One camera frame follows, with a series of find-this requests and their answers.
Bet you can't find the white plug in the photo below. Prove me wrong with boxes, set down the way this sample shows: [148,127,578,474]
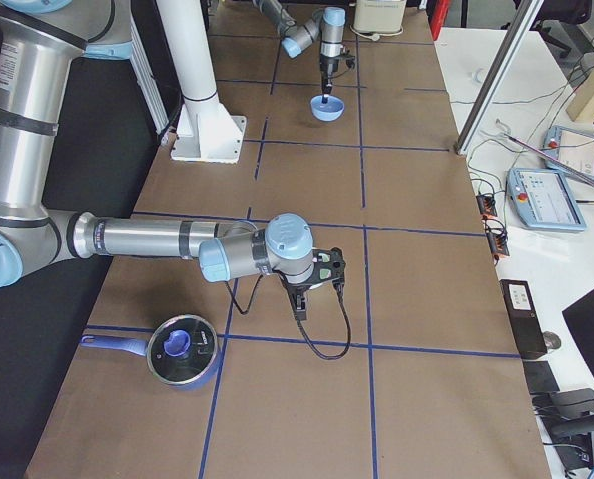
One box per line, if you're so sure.
[356,32,381,42]

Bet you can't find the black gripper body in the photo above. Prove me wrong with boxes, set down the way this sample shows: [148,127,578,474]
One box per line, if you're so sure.
[319,55,338,76]
[282,275,314,299]

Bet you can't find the near teach pendant tablet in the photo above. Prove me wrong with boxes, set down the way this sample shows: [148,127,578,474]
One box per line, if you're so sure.
[507,168,587,232]

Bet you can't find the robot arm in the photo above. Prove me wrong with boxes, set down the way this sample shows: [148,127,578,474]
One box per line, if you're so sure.
[0,60,156,326]
[253,0,355,104]

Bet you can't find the aluminium frame post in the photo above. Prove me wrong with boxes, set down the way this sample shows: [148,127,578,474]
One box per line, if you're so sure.
[454,0,544,155]

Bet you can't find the blue bowl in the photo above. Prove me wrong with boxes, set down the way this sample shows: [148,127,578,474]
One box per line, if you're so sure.
[310,95,345,122]

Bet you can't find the black power box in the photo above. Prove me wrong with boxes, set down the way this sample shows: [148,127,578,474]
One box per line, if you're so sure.
[500,279,547,360]

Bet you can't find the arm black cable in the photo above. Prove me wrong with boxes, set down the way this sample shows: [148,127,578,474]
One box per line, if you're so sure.
[225,271,352,360]

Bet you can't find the teach pendant tablet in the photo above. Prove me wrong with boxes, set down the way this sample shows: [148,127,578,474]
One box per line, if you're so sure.
[543,125,594,177]
[507,168,587,232]

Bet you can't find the silver toaster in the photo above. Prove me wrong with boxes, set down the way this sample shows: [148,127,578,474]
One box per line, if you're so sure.
[352,0,406,35]

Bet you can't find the orange terminal connector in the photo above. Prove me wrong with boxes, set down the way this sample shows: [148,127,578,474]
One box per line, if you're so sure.
[476,193,510,262]

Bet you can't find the far teach pendant tablet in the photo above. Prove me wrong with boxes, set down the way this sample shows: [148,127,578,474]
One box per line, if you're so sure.
[543,125,594,177]

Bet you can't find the green bowl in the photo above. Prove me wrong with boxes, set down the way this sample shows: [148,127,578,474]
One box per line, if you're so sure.
[304,276,329,289]

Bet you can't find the white mounting pillar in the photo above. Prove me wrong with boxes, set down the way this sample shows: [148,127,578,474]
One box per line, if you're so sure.
[157,0,247,164]

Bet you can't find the blue saucepan with lid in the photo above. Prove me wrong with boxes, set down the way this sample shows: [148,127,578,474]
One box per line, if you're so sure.
[80,314,222,390]

